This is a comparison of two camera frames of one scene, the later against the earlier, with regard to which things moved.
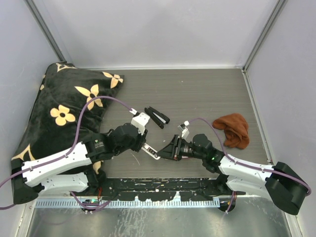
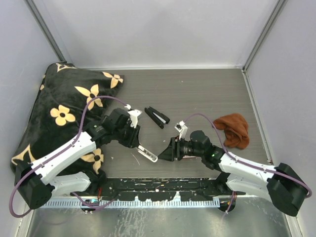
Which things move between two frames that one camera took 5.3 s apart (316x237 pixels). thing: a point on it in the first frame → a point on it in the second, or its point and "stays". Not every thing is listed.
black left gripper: x=141 y=139 → x=133 y=141
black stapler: x=160 y=119 stays
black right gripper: x=172 y=151 stays
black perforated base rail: x=155 y=189 stays
